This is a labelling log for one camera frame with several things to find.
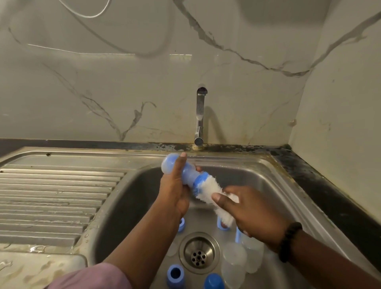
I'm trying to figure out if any translucent bottle front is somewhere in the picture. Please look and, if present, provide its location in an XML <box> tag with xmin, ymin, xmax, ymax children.
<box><xmin>221</xmin><ymin>241</ymin><xmax>248</xmax><ymax>289</ymax></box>

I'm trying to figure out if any person's right hand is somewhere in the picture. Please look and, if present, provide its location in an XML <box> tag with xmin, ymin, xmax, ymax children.
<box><xmin>211</xmin><ymin>185</ymin><xmax>294</xmax><ymax>247</ymax></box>

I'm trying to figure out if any dark blue dome cap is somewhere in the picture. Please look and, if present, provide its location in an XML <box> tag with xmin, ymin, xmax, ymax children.
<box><xmin>204</xmin><ymin>273</ymin><xmax>226</xmax><ymax>289</ymax></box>

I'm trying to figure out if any white cable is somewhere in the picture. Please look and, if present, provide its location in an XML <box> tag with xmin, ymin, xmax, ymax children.
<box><xmin>58</xmin><ymin>0</ymin><xmax>113</xmax><ymax>19</ymax></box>

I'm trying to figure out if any person's right forearm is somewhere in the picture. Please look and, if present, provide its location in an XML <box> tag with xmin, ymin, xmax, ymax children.
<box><xmin>286</xmin><ymin>229</ymin><xmax>381</xmax><ymax>289</ymax></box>

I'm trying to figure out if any person's left forearm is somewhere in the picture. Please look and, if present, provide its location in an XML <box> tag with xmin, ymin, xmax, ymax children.
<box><xmin>104</xmin><ymin>205</ymin><xmax>185</xmax><ymax>289</ymax></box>

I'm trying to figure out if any chrome sink faucet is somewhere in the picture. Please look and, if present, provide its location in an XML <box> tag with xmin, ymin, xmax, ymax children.
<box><xmin>193</xmin><ymin>87</ymin><xmax>209</xmax><ymax>149</ymax></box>

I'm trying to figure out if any stainless steel sink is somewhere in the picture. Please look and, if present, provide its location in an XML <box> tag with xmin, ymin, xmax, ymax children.
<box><xmin>0</xmin><ymin>147</ymin><xmax>358</xmax><ymax>289</ymax></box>

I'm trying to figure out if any metal sink drain strainer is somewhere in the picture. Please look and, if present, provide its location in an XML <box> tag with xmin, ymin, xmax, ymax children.
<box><xmin>179</xmin><ymin>232</ymin><xmax>221</xmax><ymax>275</ymax></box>

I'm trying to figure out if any person's left hand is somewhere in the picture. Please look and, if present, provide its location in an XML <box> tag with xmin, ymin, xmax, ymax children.
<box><xmin>157</xmin><ymin>152</ymin><xmax>195</xmax><ymax>220</ymax></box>

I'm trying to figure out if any translucent bottle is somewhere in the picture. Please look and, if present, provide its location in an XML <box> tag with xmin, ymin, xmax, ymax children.
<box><xmin>221</xmin><ymin>241</ymin><xmax>248</xmax><ymax>289</ymax></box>
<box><xmin>238</xmin><ymin>232</ymin><xmax>266</xmax><ymax>274</ymax></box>

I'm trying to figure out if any pink shirt sleeve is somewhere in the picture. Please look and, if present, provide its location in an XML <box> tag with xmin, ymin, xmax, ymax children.
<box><xmin>44</xmin><ymin>262</ymin><xmax>133</xmax><ymax>289</ymax></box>

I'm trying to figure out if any black bead bracelet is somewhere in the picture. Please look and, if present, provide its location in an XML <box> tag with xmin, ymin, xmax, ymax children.
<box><xmin>278</xmin><ymin>222</ymin><xmax>304</xmax><ymax>264</ymax></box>

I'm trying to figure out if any cartoon print baby bottle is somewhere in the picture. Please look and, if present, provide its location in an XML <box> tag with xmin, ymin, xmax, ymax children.
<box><xmin>161</xmin><ymin>152</ymin><xmax>210</xmax><ymax>198</ymax></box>

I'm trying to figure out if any blue and white bottle brush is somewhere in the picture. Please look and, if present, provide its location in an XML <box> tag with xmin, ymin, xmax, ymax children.
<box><xmin>181</xmin><ymin>162</ymin><xmax>240</xmax><ymax>229</ymax></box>

